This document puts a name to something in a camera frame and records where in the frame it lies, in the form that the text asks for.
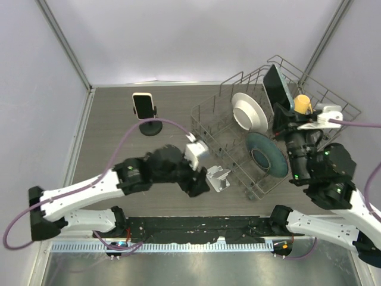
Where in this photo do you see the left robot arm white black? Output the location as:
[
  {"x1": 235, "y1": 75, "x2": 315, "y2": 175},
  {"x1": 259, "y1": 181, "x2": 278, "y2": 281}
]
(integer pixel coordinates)
[{"x1": 28, "y1": 141, "x2": 210, "y2": 241}]

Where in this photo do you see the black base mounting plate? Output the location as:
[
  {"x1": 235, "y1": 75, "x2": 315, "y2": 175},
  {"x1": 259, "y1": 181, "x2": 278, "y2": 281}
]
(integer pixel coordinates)
[{"x1": 124, "y1": 214, "x2": 304, "y2": 244}]

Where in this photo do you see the purple cable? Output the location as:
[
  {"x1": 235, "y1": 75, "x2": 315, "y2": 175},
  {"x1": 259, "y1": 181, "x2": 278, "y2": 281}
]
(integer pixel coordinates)
[
  {"x1": 3, "y1": 117, "x2": 194, "y2": 250},
  {"x1": 329, "y1": 118, "x2": 381, "y2": 215}
]

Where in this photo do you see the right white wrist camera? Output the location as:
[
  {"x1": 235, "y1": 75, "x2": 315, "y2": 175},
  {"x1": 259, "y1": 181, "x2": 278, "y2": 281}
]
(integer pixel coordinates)
[{"x1": 297, "y1": 103, "x2": 343, "y2": 130}]

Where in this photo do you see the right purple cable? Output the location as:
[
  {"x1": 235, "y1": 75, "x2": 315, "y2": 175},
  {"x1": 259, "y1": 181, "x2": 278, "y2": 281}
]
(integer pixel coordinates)
[{"x1": 329, "y1": 118, "x2": 381, "y2": 215}]

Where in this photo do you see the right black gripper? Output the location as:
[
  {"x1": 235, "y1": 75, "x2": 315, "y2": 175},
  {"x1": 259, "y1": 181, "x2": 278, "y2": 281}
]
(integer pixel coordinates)
[{"x1": 269, "y1": 103, "x2": 318, "y2": 181}]

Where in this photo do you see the white plate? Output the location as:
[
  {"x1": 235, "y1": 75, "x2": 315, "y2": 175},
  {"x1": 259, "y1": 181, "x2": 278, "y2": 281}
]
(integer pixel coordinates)
[{"x1": 232, "y1": 92, "x2": 268, "y2": 133}]

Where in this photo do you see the blue ceramic plate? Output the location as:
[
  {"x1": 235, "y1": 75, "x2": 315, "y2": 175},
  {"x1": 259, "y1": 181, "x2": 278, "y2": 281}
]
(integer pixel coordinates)
[{"x1": 245, "y1": 132, "x2": 289, "y2": 178}]

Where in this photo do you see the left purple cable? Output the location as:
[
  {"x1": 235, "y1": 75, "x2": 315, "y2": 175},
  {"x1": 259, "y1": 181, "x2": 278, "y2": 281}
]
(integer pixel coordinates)
[{"x1": 3, "y1": 117, "x2": 194, "y2": 250}]

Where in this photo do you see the black round phone stand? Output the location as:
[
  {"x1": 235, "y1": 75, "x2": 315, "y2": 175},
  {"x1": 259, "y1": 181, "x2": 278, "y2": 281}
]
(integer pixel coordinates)
[{"x1": 133, "y1": 106, "x2": 163, "y2": 136}]

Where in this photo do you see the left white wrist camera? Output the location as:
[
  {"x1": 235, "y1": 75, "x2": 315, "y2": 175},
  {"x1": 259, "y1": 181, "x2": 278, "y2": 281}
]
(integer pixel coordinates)
[{"x1": 184, "y1": 141, "x2": 209, "y2": 170}]

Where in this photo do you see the slotted cable duct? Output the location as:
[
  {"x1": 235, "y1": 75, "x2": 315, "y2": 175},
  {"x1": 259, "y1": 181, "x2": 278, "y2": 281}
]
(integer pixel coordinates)
[{"x1": 51, "y1": 240, "x2": 273, "y2": 253}]

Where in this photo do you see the yellow mug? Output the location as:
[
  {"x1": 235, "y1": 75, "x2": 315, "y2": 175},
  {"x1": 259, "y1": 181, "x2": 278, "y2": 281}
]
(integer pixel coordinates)
[{"x1": 293, "y1": 94, "x2": 313, "y2": 114}]

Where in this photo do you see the grey wire dish rack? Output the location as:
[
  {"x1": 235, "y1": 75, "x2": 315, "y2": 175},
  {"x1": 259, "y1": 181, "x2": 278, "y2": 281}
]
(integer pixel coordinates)
[{"x1": 190, "y1": 55, "x2": 361, "y2": 200}]

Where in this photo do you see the silver phone stand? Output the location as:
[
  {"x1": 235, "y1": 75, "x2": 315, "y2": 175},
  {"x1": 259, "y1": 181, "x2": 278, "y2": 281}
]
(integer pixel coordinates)
[{"x1": 206, "y1": 166, "x2": 230, "y2": 192}]

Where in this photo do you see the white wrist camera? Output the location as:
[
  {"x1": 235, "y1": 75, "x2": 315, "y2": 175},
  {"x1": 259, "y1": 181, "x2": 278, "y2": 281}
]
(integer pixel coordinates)
[
  {"x1": 297, "y1": 103, "x2": 343, "y2": 130},
  {"x1": 184, "y1": 141, "x2": 209, "y2": 170}
]

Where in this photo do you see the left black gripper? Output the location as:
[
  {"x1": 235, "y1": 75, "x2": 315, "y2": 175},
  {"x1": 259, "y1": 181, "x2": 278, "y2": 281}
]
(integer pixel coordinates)
[{"x1": 154, "y1": 151, "x2": 210, "y2": 196}]

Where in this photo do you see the white cased smartphone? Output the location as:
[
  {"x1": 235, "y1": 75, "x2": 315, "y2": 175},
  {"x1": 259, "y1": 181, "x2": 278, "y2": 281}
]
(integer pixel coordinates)
[{"x1": 132, "y1": 92, "x2": 155, "y2": 120}]

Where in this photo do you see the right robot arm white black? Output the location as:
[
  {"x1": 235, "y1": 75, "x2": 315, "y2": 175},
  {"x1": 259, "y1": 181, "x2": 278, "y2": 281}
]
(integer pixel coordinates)
[{"x1": 268, "y1": 103, "x2": 380, "y2": 268}]

